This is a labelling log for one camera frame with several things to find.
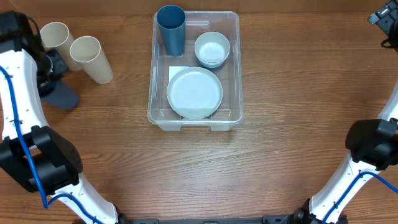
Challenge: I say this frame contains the dark blue cup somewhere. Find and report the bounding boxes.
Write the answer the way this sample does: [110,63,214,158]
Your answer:
[40,80,80,110]
[156,5,186,57]

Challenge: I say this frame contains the beige cup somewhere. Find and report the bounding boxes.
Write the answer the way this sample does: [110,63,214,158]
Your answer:
[70,35,113,85]
[40,22,81,72]

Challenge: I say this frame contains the grey plate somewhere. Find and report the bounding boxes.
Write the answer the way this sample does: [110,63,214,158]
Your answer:
[167,67,223,119]

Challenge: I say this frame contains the light blue bowl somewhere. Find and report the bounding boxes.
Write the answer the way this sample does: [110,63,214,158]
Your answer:
[200,60,224,68]

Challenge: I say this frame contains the grey bowl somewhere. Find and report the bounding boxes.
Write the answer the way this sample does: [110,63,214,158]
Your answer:
[194,32,230,60]

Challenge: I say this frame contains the pink bowl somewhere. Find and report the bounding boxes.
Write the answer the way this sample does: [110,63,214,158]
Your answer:
[198,57,227,67]

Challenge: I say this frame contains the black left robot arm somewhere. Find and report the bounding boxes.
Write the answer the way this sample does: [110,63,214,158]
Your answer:
[1,11,127,223]

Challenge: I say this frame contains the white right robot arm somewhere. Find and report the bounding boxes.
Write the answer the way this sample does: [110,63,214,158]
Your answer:
[282,86,397,224]

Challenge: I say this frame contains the clear plastic storage bin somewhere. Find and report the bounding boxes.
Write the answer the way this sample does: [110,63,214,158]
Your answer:
[147,11,244,131]

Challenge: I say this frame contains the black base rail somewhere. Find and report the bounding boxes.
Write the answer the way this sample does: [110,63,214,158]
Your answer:
[129,215,301,224]

